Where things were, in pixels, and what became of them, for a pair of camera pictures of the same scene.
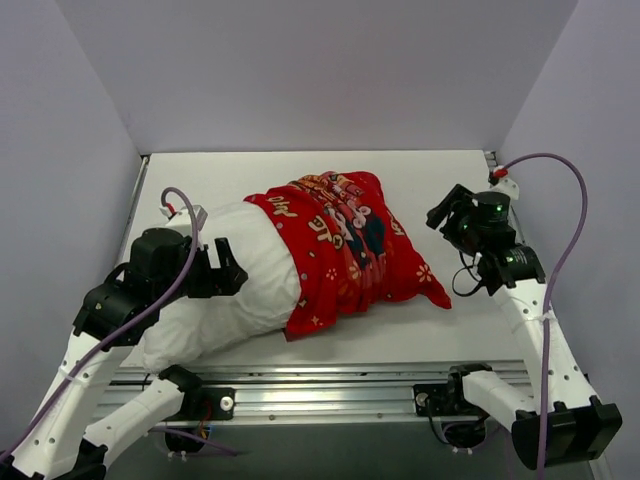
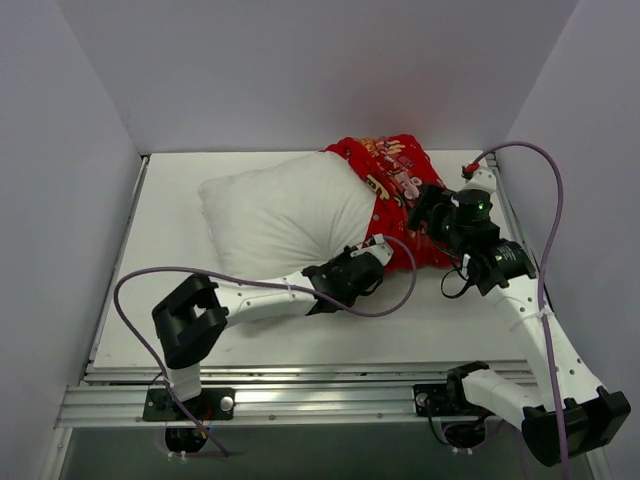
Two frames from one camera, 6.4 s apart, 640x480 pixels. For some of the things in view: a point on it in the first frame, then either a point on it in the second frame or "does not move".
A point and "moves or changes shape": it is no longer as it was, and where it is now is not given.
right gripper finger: [438, 215] -> [430, 196]
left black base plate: [210, 404] does not move
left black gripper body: [214, 272] -> [361, 265]
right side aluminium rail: [491, 159] does not move
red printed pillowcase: [353, 251] -> [394, 167]
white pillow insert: [193, 328] moves or changes shape
